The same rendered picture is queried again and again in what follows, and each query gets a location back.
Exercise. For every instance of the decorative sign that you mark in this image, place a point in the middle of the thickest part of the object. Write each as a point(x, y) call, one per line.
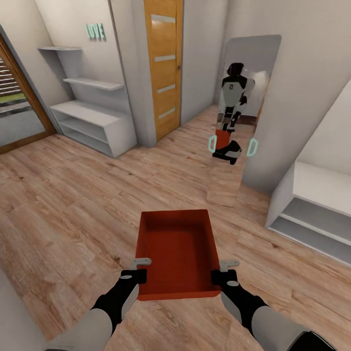
point(94, 30)

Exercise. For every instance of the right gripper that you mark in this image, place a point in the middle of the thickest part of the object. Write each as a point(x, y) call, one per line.
point(217, 276)

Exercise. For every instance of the door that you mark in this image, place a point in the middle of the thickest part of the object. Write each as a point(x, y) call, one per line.
point(164, 38)
point(22, 118)

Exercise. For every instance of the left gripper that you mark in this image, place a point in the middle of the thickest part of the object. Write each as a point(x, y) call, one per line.
point(141, 274)

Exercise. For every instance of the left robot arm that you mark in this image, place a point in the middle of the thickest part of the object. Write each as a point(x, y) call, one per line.
point(93, 331)

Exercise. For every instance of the storage box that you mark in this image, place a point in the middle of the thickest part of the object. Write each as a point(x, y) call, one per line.
point(181, 245)

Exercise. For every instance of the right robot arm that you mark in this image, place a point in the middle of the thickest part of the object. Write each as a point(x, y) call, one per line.
point(272, 330)

